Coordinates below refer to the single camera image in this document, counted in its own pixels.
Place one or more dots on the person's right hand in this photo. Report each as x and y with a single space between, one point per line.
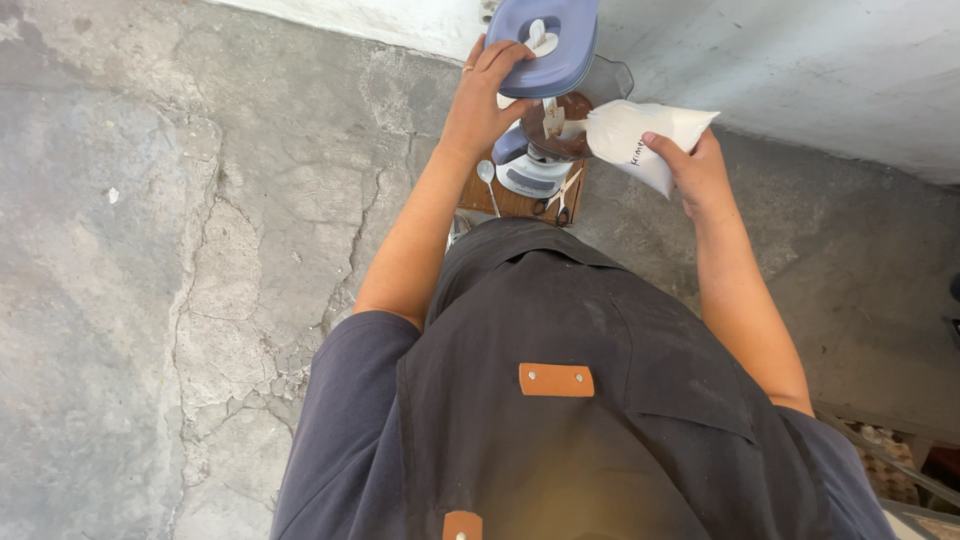
694 174

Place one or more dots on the person's left hand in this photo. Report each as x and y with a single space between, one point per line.
475 105

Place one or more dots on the white plastic powder bag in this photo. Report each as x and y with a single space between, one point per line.
645 139

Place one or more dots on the purple blender lid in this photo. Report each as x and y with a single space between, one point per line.
546 46

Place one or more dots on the metal spoon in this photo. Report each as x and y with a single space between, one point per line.
488 184

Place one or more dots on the white blender base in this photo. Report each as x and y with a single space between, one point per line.
532 176

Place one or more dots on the clear blender jar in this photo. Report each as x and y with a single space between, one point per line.
574 124

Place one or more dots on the small wooden stool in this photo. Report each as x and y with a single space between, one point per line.
521 201

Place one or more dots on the dark blue apron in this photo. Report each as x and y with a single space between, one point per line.
555 390

